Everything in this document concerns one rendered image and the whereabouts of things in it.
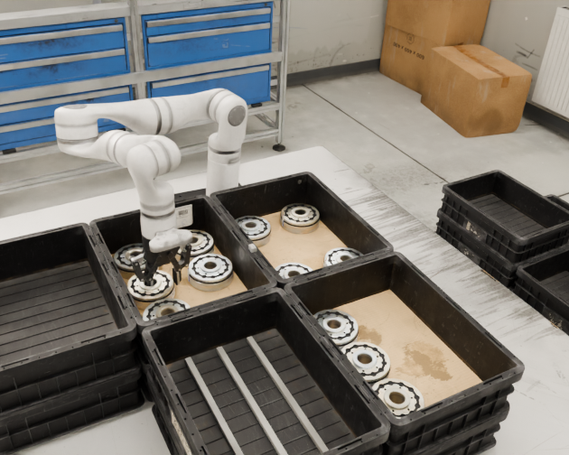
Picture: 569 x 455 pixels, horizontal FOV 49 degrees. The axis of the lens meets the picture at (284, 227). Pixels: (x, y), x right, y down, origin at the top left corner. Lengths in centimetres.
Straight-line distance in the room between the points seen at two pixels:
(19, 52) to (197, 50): 86
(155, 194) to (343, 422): 56
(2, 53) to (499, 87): 284
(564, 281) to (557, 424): 104
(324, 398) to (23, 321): 65
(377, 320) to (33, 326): 73
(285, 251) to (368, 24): 363
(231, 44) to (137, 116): 196
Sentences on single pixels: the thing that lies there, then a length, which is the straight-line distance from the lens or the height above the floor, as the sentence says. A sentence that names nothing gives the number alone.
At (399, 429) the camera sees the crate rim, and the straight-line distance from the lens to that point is 109.
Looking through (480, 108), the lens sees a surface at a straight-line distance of 421.
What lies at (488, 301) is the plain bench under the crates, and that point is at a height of 70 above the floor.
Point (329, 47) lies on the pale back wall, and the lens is 488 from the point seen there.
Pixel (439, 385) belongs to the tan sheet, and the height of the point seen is 83.
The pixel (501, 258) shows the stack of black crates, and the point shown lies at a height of 48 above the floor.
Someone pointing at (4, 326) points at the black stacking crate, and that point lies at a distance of 145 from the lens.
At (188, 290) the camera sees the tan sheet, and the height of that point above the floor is 83.
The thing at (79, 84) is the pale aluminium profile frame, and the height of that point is 60.
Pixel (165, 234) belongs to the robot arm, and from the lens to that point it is 130.
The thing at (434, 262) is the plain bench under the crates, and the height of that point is 70.
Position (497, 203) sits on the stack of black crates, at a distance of 259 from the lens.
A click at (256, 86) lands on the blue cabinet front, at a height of 42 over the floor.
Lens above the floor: 176
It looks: 34 degrees down
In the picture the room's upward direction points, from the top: 3 degrees clockwise
